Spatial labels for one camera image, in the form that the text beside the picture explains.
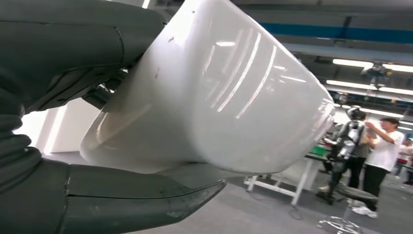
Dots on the black round stool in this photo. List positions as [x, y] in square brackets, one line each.
[358, 193]

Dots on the person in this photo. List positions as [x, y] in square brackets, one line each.
[405, 155]
[384, 151]

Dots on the ceiling light strip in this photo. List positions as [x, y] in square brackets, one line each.
[398, 68]
[353, 63]
[397, 91]
[351, 85]

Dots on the white table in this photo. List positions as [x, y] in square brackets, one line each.
[303, 184]

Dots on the silver humanoid robot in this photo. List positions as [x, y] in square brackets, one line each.
[348, 142]

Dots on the green plastic crate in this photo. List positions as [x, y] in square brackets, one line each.
[319, 151]

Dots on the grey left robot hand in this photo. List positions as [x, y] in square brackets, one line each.
[64, 42]

